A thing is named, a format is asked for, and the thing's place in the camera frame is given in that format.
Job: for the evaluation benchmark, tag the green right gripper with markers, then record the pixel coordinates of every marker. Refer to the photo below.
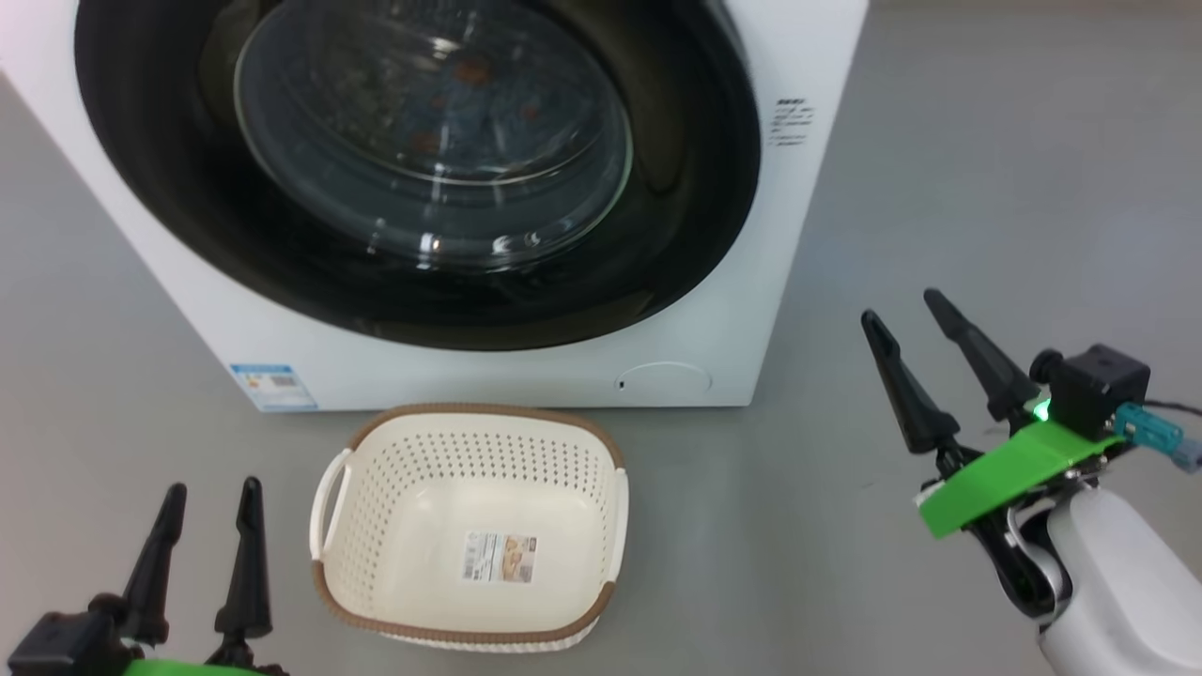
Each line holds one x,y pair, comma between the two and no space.
1005,474

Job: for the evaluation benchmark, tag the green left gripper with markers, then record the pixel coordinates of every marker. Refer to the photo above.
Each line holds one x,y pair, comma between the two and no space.
207,670

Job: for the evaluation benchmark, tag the black round glass washer door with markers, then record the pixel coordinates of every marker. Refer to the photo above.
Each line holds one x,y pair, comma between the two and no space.
685,188

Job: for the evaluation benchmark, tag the blue patterned garment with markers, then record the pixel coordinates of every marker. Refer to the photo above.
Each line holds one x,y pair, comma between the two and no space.
427,141
488,84

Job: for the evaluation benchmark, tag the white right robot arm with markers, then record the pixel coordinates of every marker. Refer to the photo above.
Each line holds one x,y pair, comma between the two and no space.
1117,591

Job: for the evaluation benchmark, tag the white front-load washing machine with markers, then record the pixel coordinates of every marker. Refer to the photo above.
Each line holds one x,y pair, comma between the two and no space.
751,310

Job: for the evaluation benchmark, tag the blue energy label sticker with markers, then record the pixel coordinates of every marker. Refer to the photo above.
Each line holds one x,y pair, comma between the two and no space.
272,388

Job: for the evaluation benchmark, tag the round white filter cover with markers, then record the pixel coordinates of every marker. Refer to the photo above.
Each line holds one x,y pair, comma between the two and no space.
662,383

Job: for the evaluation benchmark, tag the paper basket label sticker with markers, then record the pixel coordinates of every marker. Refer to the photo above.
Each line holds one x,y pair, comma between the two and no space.
498,559

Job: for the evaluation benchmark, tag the cream perforated laundry basket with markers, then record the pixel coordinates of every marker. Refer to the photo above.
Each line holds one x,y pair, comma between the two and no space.
563,488

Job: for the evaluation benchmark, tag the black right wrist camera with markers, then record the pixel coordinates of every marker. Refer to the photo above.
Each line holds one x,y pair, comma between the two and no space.
1099,385

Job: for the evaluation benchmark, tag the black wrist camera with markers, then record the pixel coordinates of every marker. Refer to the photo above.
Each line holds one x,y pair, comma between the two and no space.
1099,385
61,643

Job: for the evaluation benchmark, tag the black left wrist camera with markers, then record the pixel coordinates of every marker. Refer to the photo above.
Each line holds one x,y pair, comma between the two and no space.
61,643

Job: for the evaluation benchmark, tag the teal right camera connector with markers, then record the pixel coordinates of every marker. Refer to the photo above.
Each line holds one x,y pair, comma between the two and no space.
1150,430

